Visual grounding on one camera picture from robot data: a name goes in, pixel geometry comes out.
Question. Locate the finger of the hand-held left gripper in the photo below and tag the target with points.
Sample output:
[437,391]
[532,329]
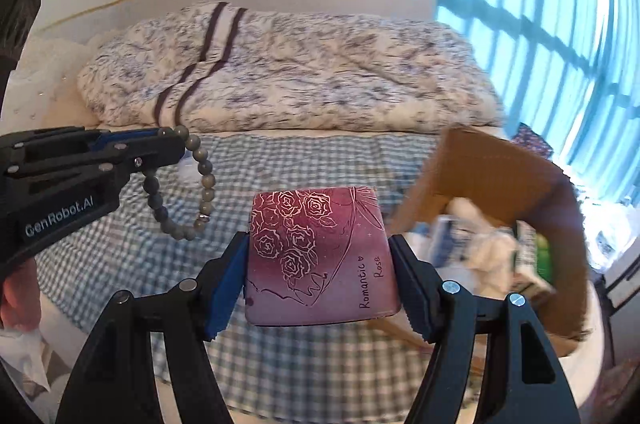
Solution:
[150,153]
[50,148]

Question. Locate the pink rose tin box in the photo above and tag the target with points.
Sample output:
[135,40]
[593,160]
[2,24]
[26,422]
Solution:
[320,264]

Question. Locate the white lace pillow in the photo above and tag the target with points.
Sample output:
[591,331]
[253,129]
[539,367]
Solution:
[50,73]

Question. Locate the patterned striped duvet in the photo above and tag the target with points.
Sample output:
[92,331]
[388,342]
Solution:
[325,73]

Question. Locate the person's left hand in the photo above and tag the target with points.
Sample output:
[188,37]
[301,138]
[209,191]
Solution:
[17,299]

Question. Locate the cardboard box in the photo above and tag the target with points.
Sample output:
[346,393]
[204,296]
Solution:
[490,174]

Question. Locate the blue white checkered cloth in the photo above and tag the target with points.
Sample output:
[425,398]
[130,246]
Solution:
[300,364]

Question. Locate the white tissue wad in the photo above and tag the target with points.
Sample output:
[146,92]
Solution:
[485,239]

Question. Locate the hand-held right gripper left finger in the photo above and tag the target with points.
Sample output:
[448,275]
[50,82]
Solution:
[227,289]

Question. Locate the dark floral cloth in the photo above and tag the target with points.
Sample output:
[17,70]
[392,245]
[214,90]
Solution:
[532,138]

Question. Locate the sheer window curtain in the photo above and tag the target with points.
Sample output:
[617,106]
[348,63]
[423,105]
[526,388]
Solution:
[550,28]

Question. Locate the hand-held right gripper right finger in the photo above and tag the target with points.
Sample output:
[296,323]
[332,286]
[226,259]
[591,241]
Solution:
[415,284]

